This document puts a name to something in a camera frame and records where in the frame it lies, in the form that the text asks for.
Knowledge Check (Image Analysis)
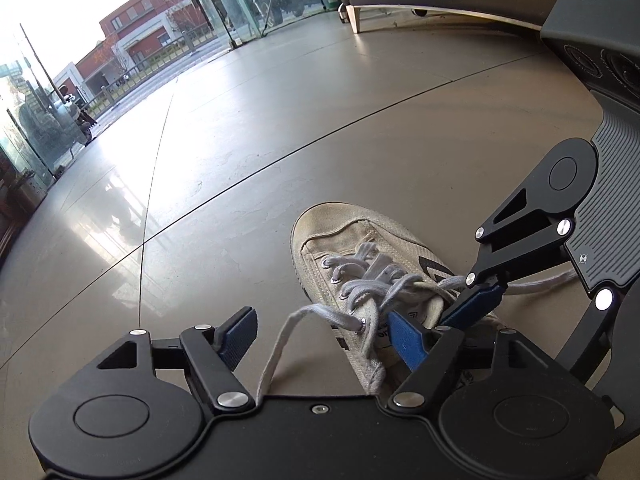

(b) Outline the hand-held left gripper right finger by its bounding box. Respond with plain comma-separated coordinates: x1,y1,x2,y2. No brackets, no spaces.
386,310,569,409

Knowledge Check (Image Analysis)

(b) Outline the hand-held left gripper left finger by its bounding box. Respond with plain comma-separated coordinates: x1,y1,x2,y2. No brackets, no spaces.
96,306,259,414

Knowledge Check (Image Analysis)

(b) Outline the white canvas shoe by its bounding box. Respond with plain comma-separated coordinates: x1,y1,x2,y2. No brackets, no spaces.
291,202,506,396

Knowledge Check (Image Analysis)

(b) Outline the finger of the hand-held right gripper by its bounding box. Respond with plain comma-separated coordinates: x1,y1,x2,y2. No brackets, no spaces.
439,186,575,331
559,287,621,386

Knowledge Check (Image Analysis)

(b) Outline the red brick building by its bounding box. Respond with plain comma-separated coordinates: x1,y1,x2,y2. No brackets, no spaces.
99,0,212,67

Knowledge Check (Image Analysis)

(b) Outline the white shoelace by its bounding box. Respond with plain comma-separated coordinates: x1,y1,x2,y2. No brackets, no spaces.
255,242,581,406

